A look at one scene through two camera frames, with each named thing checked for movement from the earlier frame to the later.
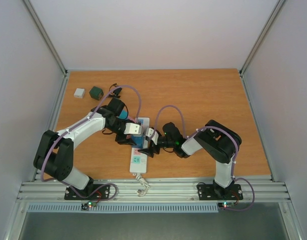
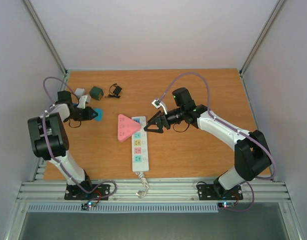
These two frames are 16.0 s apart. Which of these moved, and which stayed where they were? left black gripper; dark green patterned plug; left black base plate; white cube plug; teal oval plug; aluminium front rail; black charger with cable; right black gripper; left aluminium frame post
Moved: left black gripper; right black gripper; teal oval plug
Stayed: left aluminium frame post; white cube plug; aluminium front rail; dark green patterned plug; left black base plate; black charger with cable
